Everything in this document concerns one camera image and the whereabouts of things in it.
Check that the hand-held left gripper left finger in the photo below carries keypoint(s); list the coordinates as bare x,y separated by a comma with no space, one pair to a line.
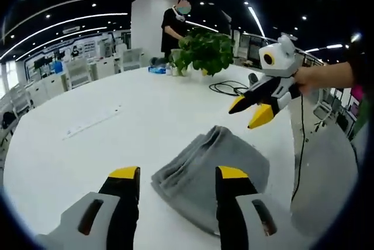
111,218

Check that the grey towel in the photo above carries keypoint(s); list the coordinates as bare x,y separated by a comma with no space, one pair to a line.
210,168

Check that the white table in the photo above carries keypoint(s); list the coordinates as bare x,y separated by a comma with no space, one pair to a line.
160,101

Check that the blue tissue box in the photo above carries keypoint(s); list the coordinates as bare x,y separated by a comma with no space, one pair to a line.
157,69

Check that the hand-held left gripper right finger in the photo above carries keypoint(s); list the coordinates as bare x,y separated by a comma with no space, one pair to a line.
239,218

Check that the person's right hand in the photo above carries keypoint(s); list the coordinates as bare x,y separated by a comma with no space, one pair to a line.
308,79

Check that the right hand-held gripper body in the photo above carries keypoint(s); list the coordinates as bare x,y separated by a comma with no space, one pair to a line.
279,60

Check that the green potted plant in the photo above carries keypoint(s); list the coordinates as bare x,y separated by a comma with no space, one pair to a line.
207,51

